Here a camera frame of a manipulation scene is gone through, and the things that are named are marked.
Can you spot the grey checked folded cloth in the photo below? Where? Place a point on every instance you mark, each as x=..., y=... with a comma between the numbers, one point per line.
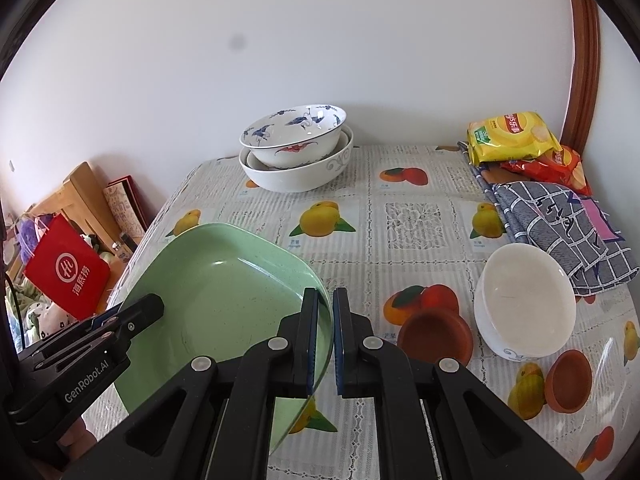
x=569, y=227

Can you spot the green square plate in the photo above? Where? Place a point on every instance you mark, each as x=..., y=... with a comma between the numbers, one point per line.
x=223, y=289

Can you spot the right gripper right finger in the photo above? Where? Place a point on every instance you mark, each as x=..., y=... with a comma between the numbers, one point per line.
x=434, y=421

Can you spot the brown wooden door frame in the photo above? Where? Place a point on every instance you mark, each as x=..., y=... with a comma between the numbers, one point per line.
x=584, y=85

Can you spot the red chips bag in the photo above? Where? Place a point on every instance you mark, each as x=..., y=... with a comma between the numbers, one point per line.
x=563, y=167

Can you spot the yellow chips bag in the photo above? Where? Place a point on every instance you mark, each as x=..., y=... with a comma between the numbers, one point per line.
x=506, y=137

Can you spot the person's left hand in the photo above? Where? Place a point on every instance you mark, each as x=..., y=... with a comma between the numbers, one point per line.
x=77, y=440

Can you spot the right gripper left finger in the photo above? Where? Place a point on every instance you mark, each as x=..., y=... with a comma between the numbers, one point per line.
x=212, y=420

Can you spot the red paper bag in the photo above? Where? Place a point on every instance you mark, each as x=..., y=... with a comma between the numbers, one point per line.
x=67, y=270

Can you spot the red patterned book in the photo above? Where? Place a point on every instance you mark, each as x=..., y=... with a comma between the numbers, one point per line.
x=125, y=204

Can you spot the large white ceramic bowl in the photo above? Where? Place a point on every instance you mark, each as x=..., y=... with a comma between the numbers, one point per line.
x=304, y=178

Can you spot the wooden cutting board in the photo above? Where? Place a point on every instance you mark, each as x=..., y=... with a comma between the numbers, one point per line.
x=81, y=202

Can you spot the brown clay bowl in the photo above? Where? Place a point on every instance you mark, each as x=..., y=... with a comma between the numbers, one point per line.
x=434, y=334
x=568, y=382

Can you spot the blue patterned porcelain bowl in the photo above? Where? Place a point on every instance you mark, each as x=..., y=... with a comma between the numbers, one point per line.
x=295, y=136

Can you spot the fruit print tablecloth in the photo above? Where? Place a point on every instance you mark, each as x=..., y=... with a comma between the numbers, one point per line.
x=398, y=216

